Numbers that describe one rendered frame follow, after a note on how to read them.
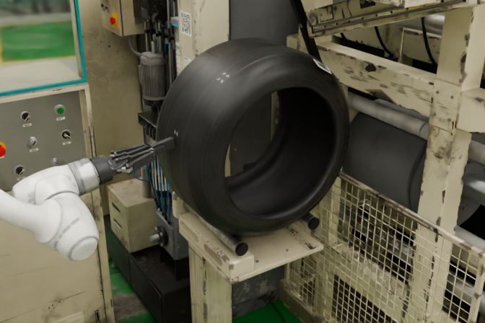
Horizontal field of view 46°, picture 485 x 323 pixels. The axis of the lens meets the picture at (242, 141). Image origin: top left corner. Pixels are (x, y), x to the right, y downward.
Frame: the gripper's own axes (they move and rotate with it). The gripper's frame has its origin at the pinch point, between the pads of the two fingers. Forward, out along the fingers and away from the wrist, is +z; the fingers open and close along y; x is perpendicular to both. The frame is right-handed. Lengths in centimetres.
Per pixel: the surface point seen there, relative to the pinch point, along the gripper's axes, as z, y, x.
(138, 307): 1, 87, 126
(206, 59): 21.5, 7.5, -17.7
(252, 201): 32, 10, 38
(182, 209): 10.5, 23.0, 38.3
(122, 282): 2, 110, 126
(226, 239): 12.2, -5.5, 35.8
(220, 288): 20, 26, 82
